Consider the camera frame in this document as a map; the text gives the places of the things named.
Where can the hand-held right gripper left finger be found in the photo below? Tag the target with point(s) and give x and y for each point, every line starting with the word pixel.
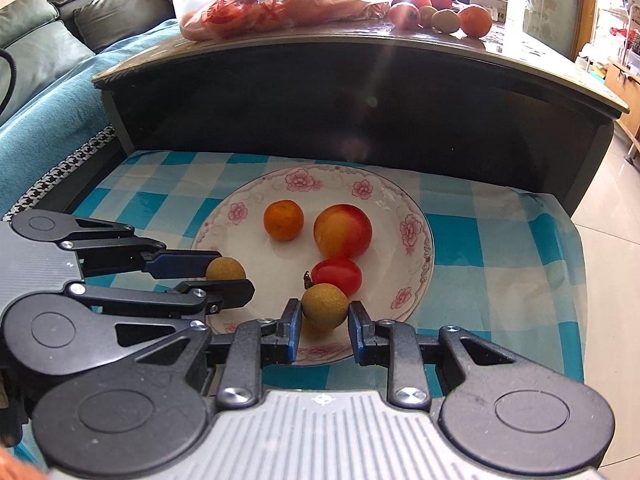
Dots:
pixel 295 332

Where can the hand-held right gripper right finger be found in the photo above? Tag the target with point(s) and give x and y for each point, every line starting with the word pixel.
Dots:
pixel 356 332

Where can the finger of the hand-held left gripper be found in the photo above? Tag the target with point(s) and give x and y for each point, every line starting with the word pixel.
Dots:
pixel 180 263
pixel 230 292

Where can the brown longan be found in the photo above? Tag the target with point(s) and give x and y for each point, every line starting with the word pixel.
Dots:
pixel 226 269
pixel 427 15
pixel 446 21
pixel 325 306

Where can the white floral plate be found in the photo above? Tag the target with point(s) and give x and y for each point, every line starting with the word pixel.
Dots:
pixel 240 242

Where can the red cherry tomato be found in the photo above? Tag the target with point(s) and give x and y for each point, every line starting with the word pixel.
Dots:
pixel 337 275

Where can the large red-orange tomato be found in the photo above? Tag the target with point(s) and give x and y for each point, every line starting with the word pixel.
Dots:
pixel 343 231

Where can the blue white checkered tablecloth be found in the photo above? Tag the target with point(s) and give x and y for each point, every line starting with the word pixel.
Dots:
pixel 500 270

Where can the grey-green throw pillow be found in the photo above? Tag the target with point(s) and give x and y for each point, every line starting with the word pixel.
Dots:
pixel 45 60

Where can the dark coffee table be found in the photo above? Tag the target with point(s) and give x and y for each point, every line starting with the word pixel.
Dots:
pixel 350 100

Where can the clear plastic bag red print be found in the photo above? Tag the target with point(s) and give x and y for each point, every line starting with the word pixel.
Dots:
pixel 250 10

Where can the small red tomato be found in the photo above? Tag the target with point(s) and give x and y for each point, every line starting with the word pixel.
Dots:
pixel 404 16

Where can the wooden TV stand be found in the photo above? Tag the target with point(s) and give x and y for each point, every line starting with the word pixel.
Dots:
pixel 620 80

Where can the grey-green curtain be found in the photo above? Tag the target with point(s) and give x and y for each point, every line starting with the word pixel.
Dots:
pixel 545 0

